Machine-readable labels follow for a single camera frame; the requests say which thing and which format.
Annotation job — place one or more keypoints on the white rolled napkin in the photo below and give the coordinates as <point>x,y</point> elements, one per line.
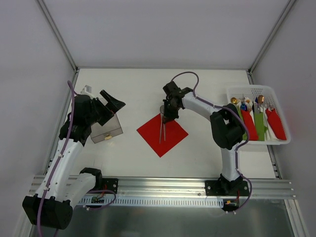
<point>270,135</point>

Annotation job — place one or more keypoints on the white slotted cable duct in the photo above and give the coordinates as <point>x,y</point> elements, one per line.
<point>154,201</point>

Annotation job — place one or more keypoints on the red rolled napkin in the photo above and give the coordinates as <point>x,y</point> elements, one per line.
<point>248,121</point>
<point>275,123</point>

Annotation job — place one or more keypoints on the gold spoon in basket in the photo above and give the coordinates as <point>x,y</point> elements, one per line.
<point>234,101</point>

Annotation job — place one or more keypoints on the silver spoon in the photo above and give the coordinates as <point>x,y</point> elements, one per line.
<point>161,110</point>

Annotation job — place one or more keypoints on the aluminium rail front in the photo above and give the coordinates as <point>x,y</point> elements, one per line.
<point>195,187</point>

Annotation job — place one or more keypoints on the red paper napkin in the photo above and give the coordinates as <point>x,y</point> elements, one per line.
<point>150,133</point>

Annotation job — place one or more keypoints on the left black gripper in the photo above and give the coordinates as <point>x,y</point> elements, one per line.
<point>104,109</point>

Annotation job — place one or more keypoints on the white plastic basket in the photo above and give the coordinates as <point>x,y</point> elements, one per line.
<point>247,96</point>

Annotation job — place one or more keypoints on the clear acrylic utensil box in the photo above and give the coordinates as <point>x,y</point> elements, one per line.
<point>111,129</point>

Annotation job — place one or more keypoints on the right aluminium frame post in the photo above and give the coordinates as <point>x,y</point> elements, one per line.
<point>271,35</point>

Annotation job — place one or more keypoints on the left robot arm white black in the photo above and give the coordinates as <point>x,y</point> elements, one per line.
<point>53,203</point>

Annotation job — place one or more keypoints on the aluminium frame post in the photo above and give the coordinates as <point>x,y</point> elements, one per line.
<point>52,24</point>
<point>271,35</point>

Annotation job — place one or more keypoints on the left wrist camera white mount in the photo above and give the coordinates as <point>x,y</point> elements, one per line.
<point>87,90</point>

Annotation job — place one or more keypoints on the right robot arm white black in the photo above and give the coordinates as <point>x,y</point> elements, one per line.
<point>226,126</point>

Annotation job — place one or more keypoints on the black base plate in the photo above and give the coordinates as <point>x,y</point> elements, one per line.
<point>223,188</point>
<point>111,184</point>

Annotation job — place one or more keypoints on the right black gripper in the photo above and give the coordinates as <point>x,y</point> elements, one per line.
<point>170,114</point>

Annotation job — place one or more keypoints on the silver knife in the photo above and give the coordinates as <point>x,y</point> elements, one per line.
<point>161,130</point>

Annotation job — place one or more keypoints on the green rolled napkin middle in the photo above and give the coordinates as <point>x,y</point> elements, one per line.
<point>259,124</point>

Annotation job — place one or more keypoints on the copper spoon in basket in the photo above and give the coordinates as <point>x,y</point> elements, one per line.
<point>260,100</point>

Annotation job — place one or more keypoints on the red rolled napkin left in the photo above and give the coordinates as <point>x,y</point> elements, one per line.
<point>248,121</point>

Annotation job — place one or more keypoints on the red rolled napkin right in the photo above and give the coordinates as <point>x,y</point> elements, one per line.
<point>275,123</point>

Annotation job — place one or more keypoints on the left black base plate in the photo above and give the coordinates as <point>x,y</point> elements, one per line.
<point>111,184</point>

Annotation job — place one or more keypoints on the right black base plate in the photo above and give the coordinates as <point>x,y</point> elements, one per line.
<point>223,188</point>

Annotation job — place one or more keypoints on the left aluminium frame post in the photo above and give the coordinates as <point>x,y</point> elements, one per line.
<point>52,24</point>

